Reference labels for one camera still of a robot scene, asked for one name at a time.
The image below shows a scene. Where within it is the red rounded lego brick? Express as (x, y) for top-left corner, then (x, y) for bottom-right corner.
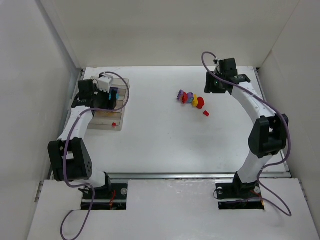
(196, 97), (205, 109)

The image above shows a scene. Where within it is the purple round lego brick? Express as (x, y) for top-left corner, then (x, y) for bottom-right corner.
(186, 92), (194, 104)

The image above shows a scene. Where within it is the yellow lego brick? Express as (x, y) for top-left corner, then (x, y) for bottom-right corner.
(191, 94), (199, 108)

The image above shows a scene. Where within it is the small red lego piece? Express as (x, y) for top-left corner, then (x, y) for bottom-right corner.
(203, 110), (210, 117)

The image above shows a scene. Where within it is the purple flower lego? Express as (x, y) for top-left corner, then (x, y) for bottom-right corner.
(177, 89), (184, 101)

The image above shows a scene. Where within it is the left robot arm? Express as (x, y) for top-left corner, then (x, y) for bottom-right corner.
(47, 75), (118, 188)

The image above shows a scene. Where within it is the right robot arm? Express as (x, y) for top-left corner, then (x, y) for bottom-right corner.
(204, 58), (289, 200)

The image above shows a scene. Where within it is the clear compartment container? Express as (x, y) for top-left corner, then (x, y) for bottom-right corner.
(88, 77), (128, 131)

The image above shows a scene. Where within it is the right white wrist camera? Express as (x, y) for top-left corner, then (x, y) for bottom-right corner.
(213, 58), (222, 75)

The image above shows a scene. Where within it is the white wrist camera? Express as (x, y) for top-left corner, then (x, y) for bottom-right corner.
(213, 58), (222, 75)
(97, 72), (114, 93)

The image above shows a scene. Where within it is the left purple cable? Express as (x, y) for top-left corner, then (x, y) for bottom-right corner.
(60, 71), (131, 240)

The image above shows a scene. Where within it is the purple cable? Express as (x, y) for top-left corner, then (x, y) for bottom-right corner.
(60, 71), (131, 240)
(201, 51), (293, 217)

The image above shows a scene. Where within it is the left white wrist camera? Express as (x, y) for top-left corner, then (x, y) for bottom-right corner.
(97, 72), (114, 93)

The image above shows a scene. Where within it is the aluminium front rail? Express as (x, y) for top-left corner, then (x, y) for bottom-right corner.
(108, 171), (292, 180)

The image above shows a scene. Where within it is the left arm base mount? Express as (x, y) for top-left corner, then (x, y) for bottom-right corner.
(92, 179), (128, 211)

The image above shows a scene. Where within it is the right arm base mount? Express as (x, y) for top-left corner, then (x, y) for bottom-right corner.
(215, 181), (265, 210)

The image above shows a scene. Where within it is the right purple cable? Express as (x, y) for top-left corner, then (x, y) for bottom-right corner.
(201, 51), (293, 217)

